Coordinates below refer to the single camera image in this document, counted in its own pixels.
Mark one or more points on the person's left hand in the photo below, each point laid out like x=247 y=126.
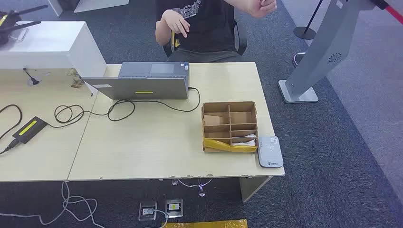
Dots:
x=263 y=8

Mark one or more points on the person's right hand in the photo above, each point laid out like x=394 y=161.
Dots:
x=174 y=22

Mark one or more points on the person's right forearm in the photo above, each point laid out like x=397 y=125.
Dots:
x=162 y=34

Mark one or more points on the person's left forearm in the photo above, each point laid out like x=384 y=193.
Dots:
x=239 y=3

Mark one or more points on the person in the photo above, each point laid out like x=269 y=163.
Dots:
x=207 y=28

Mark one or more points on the brown patterned card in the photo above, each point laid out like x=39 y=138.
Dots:
x=77 y=84
x=73 y=73

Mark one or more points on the chrome tube loop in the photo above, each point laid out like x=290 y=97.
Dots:
x=295 y=59

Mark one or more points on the grey laptop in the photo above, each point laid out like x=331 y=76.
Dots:
x=141 y=88

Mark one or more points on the grey kiosk stand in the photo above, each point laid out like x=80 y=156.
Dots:
x=327 y=47

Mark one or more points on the white plinth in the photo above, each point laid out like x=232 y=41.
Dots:
x=100 y=4

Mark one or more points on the cardboard divider box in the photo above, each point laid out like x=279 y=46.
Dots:
x=229 y=119

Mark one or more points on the white panel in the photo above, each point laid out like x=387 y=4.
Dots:
x=56 y=7

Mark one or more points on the white cabinet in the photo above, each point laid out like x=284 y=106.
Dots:
x=50 y=47

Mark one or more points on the red barrier belt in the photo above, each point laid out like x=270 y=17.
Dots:
x=395 y=15

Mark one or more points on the black antenna on round base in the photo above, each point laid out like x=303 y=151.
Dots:
x=33 y=81

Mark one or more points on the clear acrylic holder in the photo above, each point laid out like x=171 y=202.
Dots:
x=20 y=34

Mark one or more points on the black device with antennas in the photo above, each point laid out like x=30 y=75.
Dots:
x=8 y=22

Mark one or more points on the chrome stool base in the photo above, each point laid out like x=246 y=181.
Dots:
x=201 y=191

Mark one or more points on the beige desk leg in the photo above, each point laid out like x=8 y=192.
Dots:
x=252 y=187

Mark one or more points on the black power brick yellow label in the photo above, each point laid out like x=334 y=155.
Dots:
x=30 y=129

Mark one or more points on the silver floor socket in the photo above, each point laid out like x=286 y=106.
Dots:
x=147 y=211
x=174 y=207

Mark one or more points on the yellow plastic bag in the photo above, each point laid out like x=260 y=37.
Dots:
x=204 y=224

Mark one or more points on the black stanchion post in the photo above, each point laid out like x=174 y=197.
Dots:
x=304 y=33

